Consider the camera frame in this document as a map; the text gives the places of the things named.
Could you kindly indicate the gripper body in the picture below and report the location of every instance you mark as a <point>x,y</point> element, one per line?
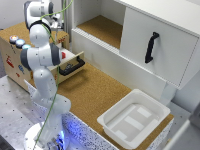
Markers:
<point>56,23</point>

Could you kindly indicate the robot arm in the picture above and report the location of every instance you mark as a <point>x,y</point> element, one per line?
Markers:
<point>41,56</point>

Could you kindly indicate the pink block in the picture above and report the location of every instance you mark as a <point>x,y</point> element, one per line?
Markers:
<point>63,55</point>

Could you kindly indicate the wooden drawer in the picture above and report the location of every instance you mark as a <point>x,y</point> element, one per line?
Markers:
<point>71,75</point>

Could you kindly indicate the wooden drawer box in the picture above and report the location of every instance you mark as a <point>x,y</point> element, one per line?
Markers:
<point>10,61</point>

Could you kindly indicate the green button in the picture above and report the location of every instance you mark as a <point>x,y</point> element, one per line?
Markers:
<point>26,47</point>

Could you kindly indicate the blue button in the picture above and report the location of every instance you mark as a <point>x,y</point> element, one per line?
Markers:
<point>20,42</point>

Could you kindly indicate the red button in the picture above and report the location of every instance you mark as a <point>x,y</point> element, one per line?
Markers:
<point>13,39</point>

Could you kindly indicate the white cabinet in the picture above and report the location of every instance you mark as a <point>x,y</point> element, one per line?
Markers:
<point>106,56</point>

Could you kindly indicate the white sliding door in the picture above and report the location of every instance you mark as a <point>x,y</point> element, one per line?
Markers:
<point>173,50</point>

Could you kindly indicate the white plastic box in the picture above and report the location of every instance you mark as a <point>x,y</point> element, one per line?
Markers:
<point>133,120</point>

